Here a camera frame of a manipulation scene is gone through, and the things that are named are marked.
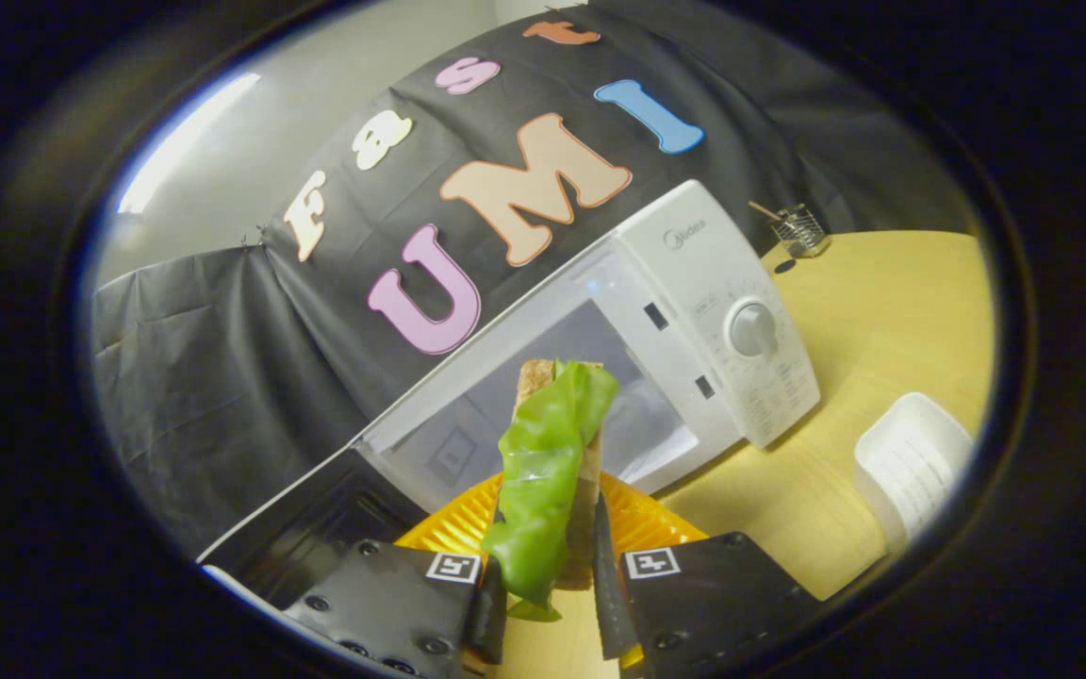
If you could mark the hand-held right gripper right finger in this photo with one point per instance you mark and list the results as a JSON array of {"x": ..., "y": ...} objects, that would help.
[{"x": 609, "y": 604}]

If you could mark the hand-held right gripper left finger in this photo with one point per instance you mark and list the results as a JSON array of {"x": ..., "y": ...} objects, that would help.
[{"x": 392, "y": 604}]

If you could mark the lettuce sandwich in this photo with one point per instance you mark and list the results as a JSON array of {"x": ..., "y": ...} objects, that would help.
[{"x": 543, "y": 471}]

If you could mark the white microwave oven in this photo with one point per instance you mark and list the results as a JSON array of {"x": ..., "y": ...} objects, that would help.
[{"x": 732, "y": 273}]

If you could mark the white plastic tray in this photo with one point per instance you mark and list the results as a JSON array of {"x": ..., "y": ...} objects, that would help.
[{"x": 911, "y": 467}]

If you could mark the small black round disc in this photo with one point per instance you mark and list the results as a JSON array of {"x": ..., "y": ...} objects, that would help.
[{"x": 784, "y": 266}]

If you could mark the thin wooden stick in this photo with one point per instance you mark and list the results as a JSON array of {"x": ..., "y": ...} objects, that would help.
[{"x": 765, "y": 210}]

